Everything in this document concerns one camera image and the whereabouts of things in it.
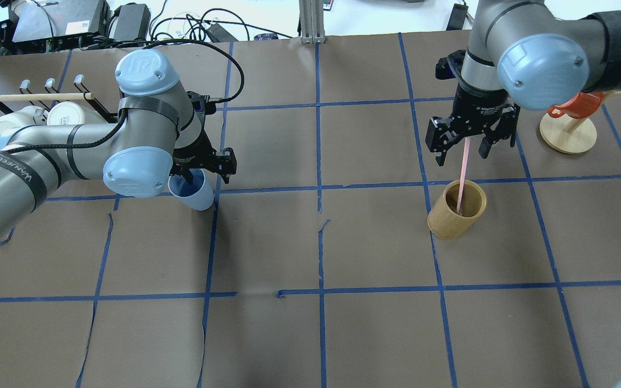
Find white mug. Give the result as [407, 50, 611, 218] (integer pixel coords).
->
[0, 106, 49, 149]
[46, 101, 91, 125]

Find wooden mug tree stand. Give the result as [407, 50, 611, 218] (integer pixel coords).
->
[539, 90, 621, 155]

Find pink chopstick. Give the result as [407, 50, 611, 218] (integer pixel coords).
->
[456, 137, 471, 216]

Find orange mug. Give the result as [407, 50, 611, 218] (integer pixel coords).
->
[547, 92, 605, 120]

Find black wire mug rack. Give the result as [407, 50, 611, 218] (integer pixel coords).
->
[0, 74, 118, 123]

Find white mug outer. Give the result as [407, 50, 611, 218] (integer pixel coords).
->
[0, 106, 49, 149]

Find aluminium frame post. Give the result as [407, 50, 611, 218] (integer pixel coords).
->
[299, 0, 326, 44]

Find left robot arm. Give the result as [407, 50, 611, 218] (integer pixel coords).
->
[0, 44, 243, 238]

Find white mug inner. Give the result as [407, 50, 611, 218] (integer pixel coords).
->
[46, 101, 91, 125]

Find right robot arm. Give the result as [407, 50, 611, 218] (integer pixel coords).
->
[424, 1, 621, 165]

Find black power adapter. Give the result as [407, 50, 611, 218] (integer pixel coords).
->
[446, 3, 468, 30]

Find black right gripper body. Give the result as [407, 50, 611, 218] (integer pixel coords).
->
[434, 50, 521, 146]

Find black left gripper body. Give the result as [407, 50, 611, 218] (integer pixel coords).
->
[170, 92, 225, 178]

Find black computer box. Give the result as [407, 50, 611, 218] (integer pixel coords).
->
[12, 1, 110, 51]

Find light blue plastic cup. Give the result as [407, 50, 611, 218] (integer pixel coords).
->
[168, 169, 215, 211]

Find black cables on desk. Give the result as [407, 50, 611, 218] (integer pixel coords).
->
[149, 0, 295, 44]

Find bamboo cylinder holder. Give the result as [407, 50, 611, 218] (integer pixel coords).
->
[428, 180, 487, 240]

